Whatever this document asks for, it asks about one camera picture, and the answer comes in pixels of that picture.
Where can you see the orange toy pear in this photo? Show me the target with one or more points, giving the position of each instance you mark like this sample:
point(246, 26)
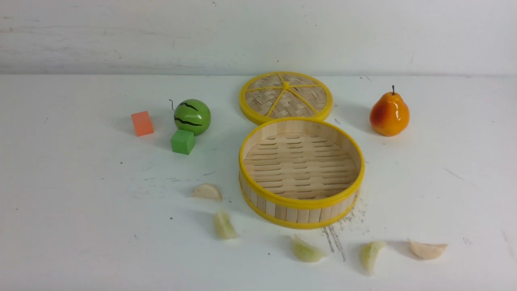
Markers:
point(390, 115)

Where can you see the bamboo steamer tray yellow rim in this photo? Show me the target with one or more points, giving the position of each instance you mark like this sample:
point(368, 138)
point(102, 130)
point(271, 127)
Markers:
point(300, 173)

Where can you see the green toy watermelon ball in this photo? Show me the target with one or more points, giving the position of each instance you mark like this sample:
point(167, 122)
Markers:
point(192, 115)

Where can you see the woven bamboo steamer lid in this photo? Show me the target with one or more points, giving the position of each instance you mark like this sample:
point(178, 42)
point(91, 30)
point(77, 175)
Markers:
point(275, 95)

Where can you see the pale beige dumpling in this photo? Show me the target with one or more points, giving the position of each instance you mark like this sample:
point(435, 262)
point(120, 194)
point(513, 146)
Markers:
point(427, 251)
point(207, 191)

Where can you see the orange cube block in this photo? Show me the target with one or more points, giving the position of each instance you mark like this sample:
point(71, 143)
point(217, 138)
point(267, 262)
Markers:
point(142, 123)

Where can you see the green dumpling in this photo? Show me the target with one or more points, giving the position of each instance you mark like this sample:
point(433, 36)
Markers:
point(306, 252)
point(223, 227)
point(369, 253)

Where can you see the green cube block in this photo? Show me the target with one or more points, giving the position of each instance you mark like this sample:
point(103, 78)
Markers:
point(182, 142)

